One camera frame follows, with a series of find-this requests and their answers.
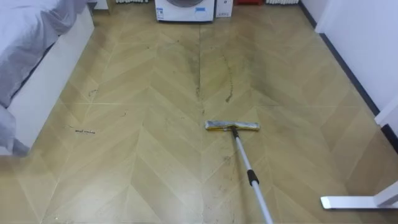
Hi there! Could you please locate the mop with silver pole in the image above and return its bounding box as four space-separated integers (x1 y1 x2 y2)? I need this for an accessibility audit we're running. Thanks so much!
205 120 275 224

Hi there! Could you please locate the white desk leg foot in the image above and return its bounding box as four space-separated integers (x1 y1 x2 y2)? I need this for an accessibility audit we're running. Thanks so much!
320 181 398 210

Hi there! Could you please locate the grey bed with white frame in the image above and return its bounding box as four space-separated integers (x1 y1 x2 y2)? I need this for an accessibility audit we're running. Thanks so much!
0 0 95 157

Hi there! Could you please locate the white washing machine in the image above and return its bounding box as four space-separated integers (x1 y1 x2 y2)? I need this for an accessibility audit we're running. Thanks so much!
154 0 216 23

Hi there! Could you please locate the red box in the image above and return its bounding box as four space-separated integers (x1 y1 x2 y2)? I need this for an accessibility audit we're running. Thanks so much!
233 0 264 6

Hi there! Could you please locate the white box appliance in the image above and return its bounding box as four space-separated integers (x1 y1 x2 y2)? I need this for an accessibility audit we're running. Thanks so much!
215 0 234 18

